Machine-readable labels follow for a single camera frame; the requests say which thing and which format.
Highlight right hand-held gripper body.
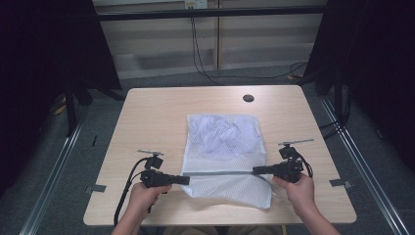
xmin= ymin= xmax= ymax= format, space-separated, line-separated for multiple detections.
xmin=273 ymin=138 xmax=315 ymax=184

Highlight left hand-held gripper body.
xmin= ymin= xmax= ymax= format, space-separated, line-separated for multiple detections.
xmin=136 ymin=149 xmax=170 ymax=189

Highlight white mesh laundry bag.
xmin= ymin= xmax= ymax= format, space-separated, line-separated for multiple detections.
xmin=180 ymin=113 xmax=274 ymax=210

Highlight person's left hand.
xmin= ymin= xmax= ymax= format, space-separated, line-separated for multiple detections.
xmin=127 ymin=182 xmax=172 ymax=214

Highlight person's right hand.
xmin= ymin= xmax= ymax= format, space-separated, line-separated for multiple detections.
xmin=273 ymin=172 xmax=316 ymax=217

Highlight grey tape strip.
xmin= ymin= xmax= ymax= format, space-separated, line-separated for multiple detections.
xmin=329 ymin=178 xmax=353 ymax=190
xmin=85 ymin=184 xmax=108 ymax=194

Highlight white crumpled cloth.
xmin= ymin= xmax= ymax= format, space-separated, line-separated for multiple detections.
xmin=189 ymin=116 xmax=262 ymax=158

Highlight black metal stand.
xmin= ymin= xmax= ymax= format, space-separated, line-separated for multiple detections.
xmin=334 ymin=72 xmax=347 ymax=128

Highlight black curtain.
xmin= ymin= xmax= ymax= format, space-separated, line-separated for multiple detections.
xmin=301 ymin=0 xmax=415 ymax=170
xmin=0 ymin=0 xmax=122 ymax=197

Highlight black horizontal metal bar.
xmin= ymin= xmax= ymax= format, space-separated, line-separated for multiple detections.
xmin=97 ymin=5 xmax=327 ymax=23

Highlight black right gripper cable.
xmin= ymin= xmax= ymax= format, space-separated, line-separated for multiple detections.
xmin=295 ymin=151 xmax=314 ymax=179

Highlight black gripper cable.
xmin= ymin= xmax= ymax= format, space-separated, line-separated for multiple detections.
xmin=295 ymin=151 xmax=314 ymax=179
xmin=113 ymin=157 xmax=155 ymax=227

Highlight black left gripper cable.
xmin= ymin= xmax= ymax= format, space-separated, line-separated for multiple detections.
xmin=113 ymin=157 xmax=155 ymax=227

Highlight aluminium floor rail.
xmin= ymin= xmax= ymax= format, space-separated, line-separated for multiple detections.
xmin=321 ymin=97 xmax=410 ymax=235
xmin=19 ymin=120 xmax=86 ymax=235

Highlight black cables along wall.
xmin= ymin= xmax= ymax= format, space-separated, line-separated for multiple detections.
xmin=190 ymin=16 xmax=308 ymax=86

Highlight white wall socket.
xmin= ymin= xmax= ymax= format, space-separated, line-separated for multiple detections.
xmin=184 ymin=0 xmax=208 ymax=10

